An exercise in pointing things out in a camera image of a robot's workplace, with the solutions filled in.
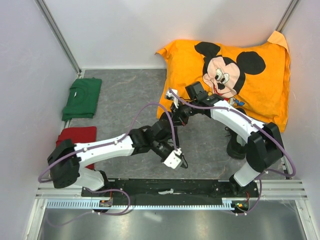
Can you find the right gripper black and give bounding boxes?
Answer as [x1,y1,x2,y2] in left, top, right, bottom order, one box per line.
[170,99,198,127]

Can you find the black shoe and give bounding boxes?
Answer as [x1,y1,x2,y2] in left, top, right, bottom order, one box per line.
[224,127,247,160]
[159,112,180,150]

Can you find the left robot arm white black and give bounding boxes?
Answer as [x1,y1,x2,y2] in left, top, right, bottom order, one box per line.
[47,119,188,197]

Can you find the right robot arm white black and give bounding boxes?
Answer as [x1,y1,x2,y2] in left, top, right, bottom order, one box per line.
[165,81,284,197]

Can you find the orange Mickey Mouse pillow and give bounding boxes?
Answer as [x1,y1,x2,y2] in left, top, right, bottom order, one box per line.
[158,31,291,132]

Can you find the green folded shirt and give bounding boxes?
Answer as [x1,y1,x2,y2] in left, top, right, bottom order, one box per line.
[62,77,102,121]

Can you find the red folded shirt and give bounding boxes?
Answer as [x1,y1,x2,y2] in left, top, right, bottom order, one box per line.
[55,126,98,171]

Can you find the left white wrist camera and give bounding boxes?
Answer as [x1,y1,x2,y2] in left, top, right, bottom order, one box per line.
[163,148,183,169]

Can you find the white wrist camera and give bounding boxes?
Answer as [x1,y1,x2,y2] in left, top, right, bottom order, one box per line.
[165,88,179,109]
[163,148,183,169]

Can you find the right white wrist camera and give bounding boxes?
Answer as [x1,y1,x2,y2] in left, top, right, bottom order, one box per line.
[165,88,179,109]

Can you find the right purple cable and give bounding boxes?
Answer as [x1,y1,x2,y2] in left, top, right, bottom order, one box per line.
[168,87,298,216]

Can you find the purple cable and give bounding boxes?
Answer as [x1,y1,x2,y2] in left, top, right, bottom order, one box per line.
[37,101,181,228]
[168,87,298,216]

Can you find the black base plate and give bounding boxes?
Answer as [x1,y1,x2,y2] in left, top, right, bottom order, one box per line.
[81,177,260,201]

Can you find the grey slotted cable duct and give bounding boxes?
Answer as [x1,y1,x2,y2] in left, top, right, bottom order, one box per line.
[46,199,235,211]

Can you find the aluminium front rail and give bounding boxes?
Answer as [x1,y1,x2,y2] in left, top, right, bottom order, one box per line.
[35,179,308,201]

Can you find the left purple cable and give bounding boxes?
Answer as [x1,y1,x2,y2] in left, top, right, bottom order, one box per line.
[37,101,181,228]

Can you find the right aluminium frame post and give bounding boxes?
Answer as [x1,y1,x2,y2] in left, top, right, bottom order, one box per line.
[275,0,300,33]

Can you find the aluminium frame post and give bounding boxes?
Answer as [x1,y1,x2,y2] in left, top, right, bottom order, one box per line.
[35,0,82,76]
[275,0,300,33]

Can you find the left aluminium frame post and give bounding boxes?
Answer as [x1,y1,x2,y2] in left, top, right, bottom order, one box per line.
[35,0,82,76]

